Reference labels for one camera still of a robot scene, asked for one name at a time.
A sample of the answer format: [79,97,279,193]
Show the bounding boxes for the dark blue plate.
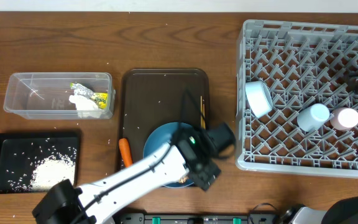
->
[143,122,194,189]

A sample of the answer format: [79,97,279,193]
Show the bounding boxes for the wooden chopstick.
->
[200,95,204,128]
[202,103,206,129]

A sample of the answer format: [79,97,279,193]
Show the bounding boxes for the light blue plastic cup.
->
[296,103,330,132]

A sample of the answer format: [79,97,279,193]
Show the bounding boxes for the orange carrot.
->
[119,138,133,167]

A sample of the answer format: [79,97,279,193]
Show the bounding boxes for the light blue small bowl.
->
[245,81,273,118]

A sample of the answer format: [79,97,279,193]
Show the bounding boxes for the yellow silver snack wrapper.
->
[70,83,109,110]

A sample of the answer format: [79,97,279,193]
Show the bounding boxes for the white tissue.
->
[69,95,103,119]

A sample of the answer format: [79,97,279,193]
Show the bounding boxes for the white rice grains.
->
[0,137,78,194]

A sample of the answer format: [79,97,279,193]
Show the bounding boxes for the brown mushroom piece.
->
[178,176,188,184]

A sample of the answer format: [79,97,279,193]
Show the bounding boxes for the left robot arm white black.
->
[32,121,236,223]

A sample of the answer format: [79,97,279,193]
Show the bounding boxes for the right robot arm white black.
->
[276,73,358,224]

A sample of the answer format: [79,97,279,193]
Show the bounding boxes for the grey dishwasher rack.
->
[236,20,358,179]

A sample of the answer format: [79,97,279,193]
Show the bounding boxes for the pink plastic cup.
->
[330,108,358,131]

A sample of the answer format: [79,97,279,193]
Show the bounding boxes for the dark brown serving tray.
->
[119,68,209,162]

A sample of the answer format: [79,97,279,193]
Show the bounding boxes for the clear plastic bin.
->
[3,72,116,120]

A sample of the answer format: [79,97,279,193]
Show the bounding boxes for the black plastic tray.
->
[0,132,80,194]

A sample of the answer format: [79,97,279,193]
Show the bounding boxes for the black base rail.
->
[113,213,277,224]

